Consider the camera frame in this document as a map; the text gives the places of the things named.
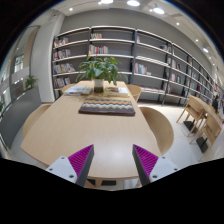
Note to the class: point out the wooden easel rack far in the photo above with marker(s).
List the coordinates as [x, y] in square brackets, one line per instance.
[195, 113]

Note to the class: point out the striped zigzag folded towel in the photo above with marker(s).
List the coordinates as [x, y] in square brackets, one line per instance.
[107, 107]

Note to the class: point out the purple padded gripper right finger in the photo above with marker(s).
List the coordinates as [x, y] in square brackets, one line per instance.
[151, 167]

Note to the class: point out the wooden chair far right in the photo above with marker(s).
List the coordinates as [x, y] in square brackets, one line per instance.
[134, 91]

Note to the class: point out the large grey bookshelf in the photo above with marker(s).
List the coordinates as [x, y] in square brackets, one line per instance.
[165, 72]

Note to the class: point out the yellow book stack right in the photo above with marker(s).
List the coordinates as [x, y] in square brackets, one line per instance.
[116, 92]

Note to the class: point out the white open book left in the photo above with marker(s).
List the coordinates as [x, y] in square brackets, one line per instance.
[78, 90]

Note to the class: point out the wooden chair near right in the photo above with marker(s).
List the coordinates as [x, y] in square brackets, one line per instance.
[161, 128]

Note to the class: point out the small green plant background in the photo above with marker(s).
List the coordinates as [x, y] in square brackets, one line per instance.
[29, 82]

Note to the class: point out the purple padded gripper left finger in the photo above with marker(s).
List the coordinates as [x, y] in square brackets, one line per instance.
[74, 168]

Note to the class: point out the wooden chair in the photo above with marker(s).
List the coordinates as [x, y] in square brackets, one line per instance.
[161, 128]
[134, 91]

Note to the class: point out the green potted plant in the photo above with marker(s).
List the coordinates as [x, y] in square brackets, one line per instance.
[98, 70]

